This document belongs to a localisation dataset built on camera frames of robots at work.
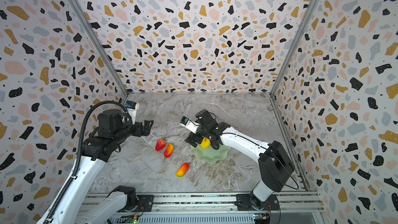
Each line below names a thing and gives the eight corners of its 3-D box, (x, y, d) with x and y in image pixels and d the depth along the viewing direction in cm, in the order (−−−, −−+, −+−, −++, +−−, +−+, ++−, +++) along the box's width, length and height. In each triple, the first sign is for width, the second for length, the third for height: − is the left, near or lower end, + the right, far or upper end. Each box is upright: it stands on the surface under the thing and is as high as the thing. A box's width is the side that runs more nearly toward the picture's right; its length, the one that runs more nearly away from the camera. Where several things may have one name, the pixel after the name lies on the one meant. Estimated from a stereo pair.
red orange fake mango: (163, 156, 91) (162, 154, 89) (168, 144, 96) (168, 142, 94) (170, 158, 90) (169, 156, 88) (175, 146, 95) (174, 144, 93)
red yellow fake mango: (175, 175, 85) (175, 173, 82) (184, 162, 89) (183, 160, 87) (181, 179, 83) (181, 177, 81) (190, 166, 88) (190, 164, 85)
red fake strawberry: (156, 151, 93) (154, 147, 90) (158, 140, 98) (157, 137, 95) (165, 151, 93) (163, 147, 90) (167, 140, 98) (166, 137, 95)
